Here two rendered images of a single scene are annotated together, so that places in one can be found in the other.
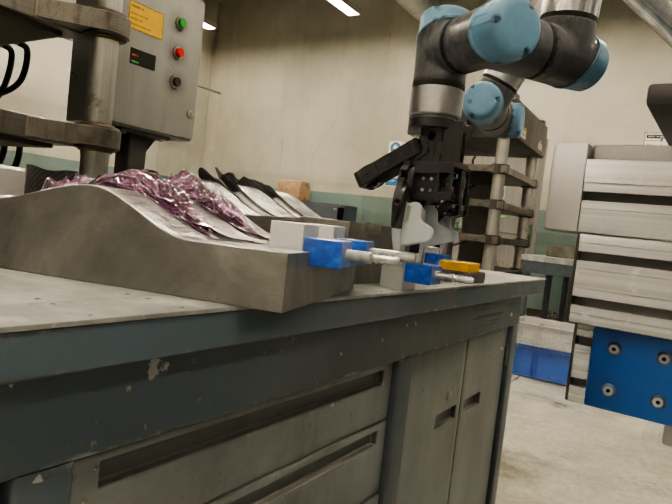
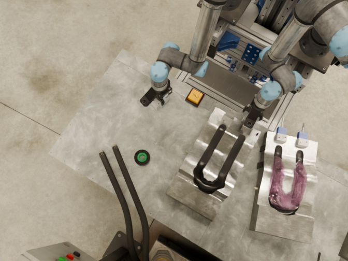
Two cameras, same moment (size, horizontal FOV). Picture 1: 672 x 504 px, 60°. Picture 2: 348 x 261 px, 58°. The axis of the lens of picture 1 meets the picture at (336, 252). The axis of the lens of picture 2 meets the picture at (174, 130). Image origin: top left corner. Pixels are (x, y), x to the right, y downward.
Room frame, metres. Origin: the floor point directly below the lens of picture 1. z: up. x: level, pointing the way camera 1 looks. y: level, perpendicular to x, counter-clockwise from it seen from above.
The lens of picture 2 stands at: (1.31, 0.38, 2.41)
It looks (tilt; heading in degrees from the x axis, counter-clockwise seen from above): 74 degrees down; 263
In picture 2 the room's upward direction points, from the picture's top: 5 degrees clockwise
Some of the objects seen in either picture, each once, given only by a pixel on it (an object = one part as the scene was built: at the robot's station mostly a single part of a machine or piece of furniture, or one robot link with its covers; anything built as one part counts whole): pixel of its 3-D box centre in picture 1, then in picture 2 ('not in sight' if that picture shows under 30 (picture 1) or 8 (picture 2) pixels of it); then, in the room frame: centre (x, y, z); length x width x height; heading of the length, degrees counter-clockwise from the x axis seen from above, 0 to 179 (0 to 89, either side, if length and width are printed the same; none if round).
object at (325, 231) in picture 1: (361, 251); (281, 129); (0.70, -0.03, 0.86); 0.13 x 0.05 x 0.05; 74
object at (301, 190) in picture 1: (293, 190); not in sight; (8.49, 0.71, 1.26); 0.42 x 0.33 x 0.29; 59
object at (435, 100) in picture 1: (436, 107); (262, 99); (0.85, -0.12, 1.07); 0.08 x 0.08 x 0.05
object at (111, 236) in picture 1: (135, 225); (286, 184); (0.71, 0.25, 0.86); 0.50 x 0.26 x 0.11; 74
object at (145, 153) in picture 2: not in sight; (142, 157); (1.42, 0.08, 0.82); 0.08 x 0.08 x 0.04
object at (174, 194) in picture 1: (145, 191); (288, 182); (0.72, 0.24, 0.90); 0.26 x 0.18 x 0.08; 74
